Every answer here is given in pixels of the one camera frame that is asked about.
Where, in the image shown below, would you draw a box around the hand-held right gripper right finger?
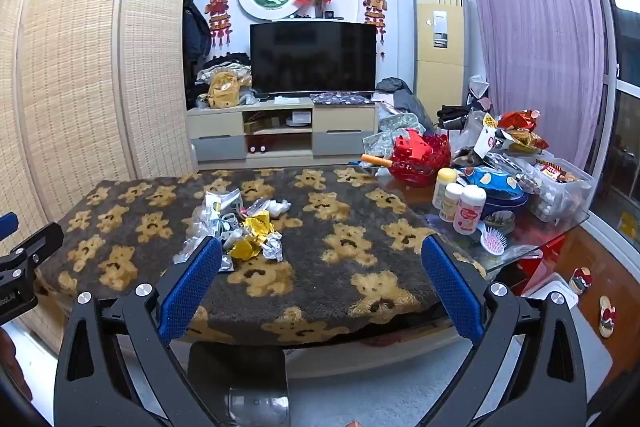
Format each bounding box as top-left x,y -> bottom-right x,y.
421,234 -> 588,427

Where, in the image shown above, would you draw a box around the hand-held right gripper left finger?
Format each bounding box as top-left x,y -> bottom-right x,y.
54,235 -> 223,427

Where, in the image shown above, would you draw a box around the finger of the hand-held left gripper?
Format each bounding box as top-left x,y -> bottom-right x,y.
0,212 -> 20,241
0,223 -> 64,270

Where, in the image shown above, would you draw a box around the pile of wrappers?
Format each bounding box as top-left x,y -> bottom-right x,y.
172,188 -> 293,273

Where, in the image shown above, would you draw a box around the yellow foil wrapper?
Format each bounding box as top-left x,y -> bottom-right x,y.
227,216 -> 283,260

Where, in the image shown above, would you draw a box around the dark trash bin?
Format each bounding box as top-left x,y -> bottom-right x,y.
188,341 -> 292,427

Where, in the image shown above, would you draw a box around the pink hair brush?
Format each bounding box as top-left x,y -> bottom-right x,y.
479,227 -> 508,255

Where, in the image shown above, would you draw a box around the white bottle pink label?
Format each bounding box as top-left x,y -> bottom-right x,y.
452,185 -> 487,235

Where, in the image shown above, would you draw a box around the small round dark tin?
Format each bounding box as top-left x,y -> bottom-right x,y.
482,209 -> 516,235

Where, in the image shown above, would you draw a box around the white bottle orange label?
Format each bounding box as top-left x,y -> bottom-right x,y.
439,183 -> 465,222

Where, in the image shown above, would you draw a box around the white bottle yellow cap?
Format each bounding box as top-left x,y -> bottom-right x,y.
432,168 -> 458,208

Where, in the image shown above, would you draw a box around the blue chip bag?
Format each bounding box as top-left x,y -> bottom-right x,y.
457,167 -> 531,220

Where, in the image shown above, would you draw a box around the bear print brown blanket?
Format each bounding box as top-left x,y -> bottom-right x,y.
37,167 -> 488,343

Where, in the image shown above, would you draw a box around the red patterned slipper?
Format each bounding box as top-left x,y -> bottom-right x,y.
569,267 -> 593,295
598,294 -> 621,338

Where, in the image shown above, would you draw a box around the red cutout basket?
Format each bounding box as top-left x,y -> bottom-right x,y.
390,129 -> 452,188

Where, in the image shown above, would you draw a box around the clear plastic storage box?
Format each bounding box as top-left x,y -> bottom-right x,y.
505,157 -> 596,223

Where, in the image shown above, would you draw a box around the white bag yellow label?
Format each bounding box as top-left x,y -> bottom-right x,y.
472,112 -> 516,158

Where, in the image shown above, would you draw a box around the beige television cabinet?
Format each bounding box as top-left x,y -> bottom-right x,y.
186,99 -> 379,162

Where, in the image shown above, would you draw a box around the green grey patterned cloth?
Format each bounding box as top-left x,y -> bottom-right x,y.
362,112 -> 426,158

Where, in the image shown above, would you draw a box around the dark folded clothing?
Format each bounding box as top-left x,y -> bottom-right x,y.
437,105 -> 483,130

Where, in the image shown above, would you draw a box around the woven rattan folding screen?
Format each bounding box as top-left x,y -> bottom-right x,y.
0,0 -> 198,353

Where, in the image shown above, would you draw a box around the red orange snack bags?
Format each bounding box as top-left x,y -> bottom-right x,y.
497,109 -> 548,152

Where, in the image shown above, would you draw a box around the yellow backpack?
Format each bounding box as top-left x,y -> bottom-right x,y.
206,71 -> 240,108

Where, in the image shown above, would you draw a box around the grey jacket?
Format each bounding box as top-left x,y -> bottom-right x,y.
375,77 -> 436,132

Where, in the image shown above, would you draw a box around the pile of clothes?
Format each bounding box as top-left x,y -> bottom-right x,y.
195,52 -> 253,108

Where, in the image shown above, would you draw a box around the dark patterned folded cloth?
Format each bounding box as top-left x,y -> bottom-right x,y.
309,92 -> 373,104

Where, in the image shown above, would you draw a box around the beige standing air conditioner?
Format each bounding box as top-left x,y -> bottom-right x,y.
412,0 -> 471,108

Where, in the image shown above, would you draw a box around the dark hanging coat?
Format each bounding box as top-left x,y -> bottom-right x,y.
181,0 -> 213,108

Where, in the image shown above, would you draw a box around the black flat television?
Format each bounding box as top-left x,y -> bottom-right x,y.
249,21 -> 377,96

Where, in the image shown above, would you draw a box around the purple curtain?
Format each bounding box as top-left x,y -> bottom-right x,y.
460,0 -> 608,172

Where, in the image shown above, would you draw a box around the red fish hanging ornament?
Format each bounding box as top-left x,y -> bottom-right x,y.
205,0 -> 235,50

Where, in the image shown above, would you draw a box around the window frame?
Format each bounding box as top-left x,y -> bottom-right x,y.
575,0 -> 640,258

